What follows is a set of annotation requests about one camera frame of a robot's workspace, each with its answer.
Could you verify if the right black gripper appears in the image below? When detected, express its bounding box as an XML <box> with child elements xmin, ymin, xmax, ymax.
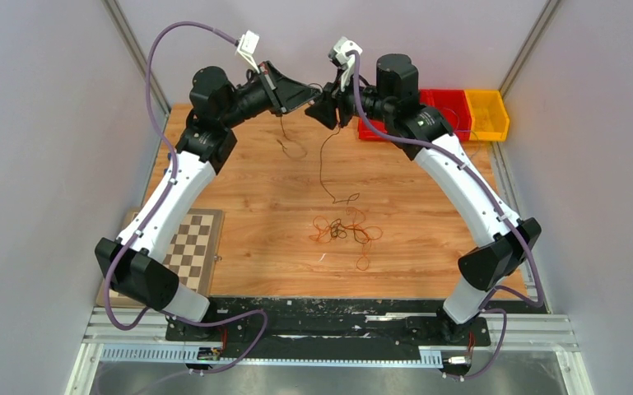
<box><xmin>306</xmin><ymin>68</ymin><xmax>394</xmax><ymax>129</ymax></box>

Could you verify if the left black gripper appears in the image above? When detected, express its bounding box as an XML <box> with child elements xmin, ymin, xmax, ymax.
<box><xmin>221</xmin><ymin>61</ymin><xmax>321</xmax><ymax>131</ymax></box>

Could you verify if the orange wire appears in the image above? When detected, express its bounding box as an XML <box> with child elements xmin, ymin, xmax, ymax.
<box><xmin>309</xmin><ymin>207</ymin><xmax>384</xmax><ymax>272</ymax></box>

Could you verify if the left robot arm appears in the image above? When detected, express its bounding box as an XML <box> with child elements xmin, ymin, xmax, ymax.
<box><xmin>95</xmin><ymin>61</ymin><xmax>320</xmax><ymax>341</ymax></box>

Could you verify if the right red bin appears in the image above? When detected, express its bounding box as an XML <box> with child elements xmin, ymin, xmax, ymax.
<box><xmin>420</xmin><ymin>89</ymin><xmax>472</xmax><ymax>142</ymax></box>

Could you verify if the yellow bin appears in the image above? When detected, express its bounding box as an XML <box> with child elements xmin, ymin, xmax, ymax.
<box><xmin>464</xmin><ymin>90</ymin><xmax>510</xmax><ymax>142</ymax></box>

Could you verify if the wooden chessboard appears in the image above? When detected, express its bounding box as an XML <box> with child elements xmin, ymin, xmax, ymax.
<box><xmin>95</xmin><ymin>207</ymin><xmax>226</xmax><ymax>309</ymax></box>

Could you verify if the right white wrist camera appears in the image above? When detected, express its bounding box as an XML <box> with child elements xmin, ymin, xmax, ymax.
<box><xmin>328</xmin><ymin>36</ymin><xmax>362</xmax><ymax>92</ymax></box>

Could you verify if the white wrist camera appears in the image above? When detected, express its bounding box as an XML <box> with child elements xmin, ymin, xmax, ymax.
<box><xmin>328</xmin><ymin>36</ymin><xmax>362</xmax><ymax>92</ymax></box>
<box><xmin>235</xmin><ymin>30</ymin><xmax>260</xmax><ymax>72</ymax></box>

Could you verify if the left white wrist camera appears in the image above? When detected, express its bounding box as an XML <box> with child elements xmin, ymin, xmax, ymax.
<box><xmin>235</xmin><ymin>30</ymin><xmax>260</xmax><ymax>72</ymax></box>

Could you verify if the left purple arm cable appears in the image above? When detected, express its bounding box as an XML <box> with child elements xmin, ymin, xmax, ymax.
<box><xmin>103</xmin><ymin>21</ymin><xmax>269</xmax><ymax>377</ymax></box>

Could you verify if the slotted cable duct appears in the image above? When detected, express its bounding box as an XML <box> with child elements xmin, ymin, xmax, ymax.
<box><xmin>99</xmin><ymin>344</ymin><xmax>444</xmax><ymax>369</ymax></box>

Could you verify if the aluminium frame rail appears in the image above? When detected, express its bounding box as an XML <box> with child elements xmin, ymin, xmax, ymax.
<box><xmin>82</xmin><ymin>306</ymin><xmax>580</xmax><ymax>353</ymax></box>

